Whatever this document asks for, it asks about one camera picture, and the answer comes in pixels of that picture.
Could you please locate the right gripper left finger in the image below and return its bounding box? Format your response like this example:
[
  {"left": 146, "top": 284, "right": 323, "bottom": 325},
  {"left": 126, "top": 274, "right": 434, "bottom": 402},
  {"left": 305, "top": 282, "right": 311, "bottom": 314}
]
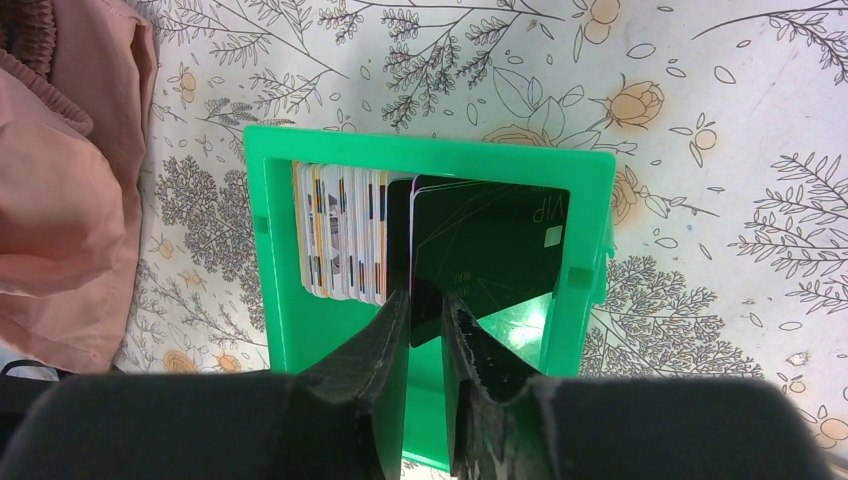
[{"left": 289, "top": 290, "right": 410, "bottom": 479}]

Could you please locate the pink cloth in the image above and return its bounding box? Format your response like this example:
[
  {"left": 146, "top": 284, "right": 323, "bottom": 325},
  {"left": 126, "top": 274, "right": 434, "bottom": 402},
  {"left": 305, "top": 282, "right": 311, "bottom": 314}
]
[{"left": 1, "top": 1, "right": 157, "bottom": 373}]

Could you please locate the stack of cards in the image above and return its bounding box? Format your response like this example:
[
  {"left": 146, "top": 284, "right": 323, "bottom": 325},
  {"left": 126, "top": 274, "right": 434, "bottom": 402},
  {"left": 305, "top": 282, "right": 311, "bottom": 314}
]
[{"left": 291, "top": 162, "right": 400, "bottom": 306}]

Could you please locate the black credit card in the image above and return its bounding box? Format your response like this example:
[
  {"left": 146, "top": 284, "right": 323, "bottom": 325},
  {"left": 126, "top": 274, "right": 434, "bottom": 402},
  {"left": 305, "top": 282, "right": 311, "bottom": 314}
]
[{"left": 409, "top": 177, "right": 570, "bottom": 347}]

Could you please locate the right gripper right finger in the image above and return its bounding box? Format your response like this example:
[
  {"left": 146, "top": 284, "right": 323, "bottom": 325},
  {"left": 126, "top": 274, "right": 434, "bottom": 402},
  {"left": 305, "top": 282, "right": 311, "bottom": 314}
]
[{"left": 441, "top": 294, "right": 550, "bottom": 479}]

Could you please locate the floral patterned table mat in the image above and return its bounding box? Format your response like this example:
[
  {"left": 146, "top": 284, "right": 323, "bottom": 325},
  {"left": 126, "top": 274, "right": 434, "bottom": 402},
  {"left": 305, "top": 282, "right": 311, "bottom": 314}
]
[{"left": 115, "top": 0, "right": 847, "bottom": 477}]

